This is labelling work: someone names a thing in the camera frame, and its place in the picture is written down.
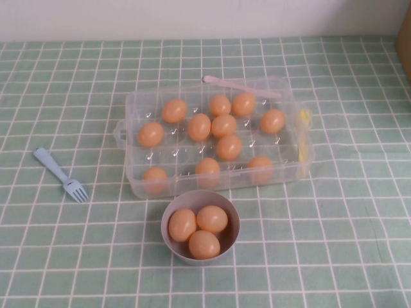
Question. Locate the orange egg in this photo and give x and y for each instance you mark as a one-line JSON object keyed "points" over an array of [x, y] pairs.
{"points": [[224, 125], [273, 121], [229, 147], [150, 134], [199, 127], [220, 105], [207, 172], [182, 224], [155, 179], [260, 169], [174, 110], [244, 104], [204, 244], [212, 219]]}

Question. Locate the clear plastic egg box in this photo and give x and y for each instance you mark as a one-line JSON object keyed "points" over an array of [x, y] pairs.
{"points": [[289, 96]]}

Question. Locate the brown cardboard box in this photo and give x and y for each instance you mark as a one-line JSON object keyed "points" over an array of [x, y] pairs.
{"points": [[404, 48]]}

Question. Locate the grey round bowl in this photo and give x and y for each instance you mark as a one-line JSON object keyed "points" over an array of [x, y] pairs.
{"points": [[232, 221]]}

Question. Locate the pink plastic stick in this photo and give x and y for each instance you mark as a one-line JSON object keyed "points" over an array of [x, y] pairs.
{"points": [[244, 86]]}

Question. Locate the yellow plastic knife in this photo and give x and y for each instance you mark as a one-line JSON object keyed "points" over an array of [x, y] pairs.
{"points": [[303, 154]]}

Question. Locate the light blue plastic fork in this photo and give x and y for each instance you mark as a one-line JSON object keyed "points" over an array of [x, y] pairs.
{"points": [[69, 186]]}

